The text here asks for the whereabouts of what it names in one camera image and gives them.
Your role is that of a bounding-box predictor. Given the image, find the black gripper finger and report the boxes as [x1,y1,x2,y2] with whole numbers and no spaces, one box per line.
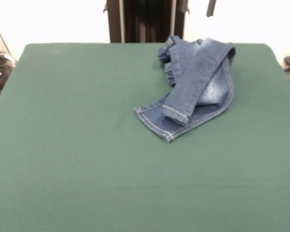
[205,0,218,18]

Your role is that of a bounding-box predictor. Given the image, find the blue denim jeans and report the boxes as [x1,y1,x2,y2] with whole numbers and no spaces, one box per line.
[132,34,236,144]

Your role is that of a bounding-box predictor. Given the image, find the dark green table cloth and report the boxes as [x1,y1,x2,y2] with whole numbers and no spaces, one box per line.
[0,43,290,232]

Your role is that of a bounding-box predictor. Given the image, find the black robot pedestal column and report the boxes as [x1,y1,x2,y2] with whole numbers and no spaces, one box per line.
[103,0,191,44]

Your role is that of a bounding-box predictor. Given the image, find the black bag with cables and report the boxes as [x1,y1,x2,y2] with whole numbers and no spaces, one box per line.
[0,35,17,100]

